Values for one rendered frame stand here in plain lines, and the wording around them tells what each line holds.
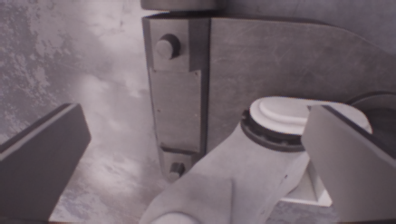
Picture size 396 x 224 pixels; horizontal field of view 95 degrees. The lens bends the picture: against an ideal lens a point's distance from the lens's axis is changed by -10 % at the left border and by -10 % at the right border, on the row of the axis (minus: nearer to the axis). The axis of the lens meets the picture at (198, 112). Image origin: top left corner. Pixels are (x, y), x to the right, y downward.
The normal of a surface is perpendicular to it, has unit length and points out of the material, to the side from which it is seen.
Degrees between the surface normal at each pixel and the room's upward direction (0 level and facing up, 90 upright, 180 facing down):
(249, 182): 90
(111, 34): 0
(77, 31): 0
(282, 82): 0
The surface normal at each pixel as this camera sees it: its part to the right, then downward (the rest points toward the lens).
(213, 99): -0.20, 0.51
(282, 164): 0.00, -0.86
